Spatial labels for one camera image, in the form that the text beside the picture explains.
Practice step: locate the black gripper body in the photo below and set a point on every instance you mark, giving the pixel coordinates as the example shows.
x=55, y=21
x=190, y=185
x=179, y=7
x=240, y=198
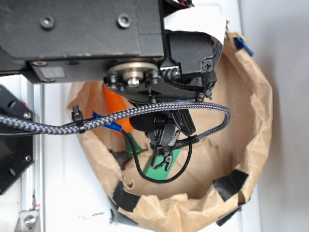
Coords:
x=144, y=81

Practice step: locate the green rectangular block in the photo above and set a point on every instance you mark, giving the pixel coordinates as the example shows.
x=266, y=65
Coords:
x=162, y=172

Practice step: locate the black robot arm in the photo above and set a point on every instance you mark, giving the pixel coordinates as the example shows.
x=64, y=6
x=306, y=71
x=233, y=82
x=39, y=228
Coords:
x=121, y=42

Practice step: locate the orange toy carrot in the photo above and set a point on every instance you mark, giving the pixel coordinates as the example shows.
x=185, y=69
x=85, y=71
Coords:
x=115, y=103

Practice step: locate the blue masking tape piece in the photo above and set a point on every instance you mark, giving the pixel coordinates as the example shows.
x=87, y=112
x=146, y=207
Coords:
x=240, y=44

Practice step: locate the brown paper bag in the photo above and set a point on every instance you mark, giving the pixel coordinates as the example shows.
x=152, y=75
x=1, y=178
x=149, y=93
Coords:
x=224, y=167

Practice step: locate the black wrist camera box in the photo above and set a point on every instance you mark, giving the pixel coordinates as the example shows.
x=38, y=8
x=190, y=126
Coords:
x=189, y=54

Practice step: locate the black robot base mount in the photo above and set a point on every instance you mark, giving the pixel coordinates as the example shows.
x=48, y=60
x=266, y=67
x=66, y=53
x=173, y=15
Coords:
x=16, y=153

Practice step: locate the aluminium extrusion rail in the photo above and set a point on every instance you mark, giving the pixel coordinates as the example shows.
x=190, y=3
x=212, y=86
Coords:
x=31, y=216

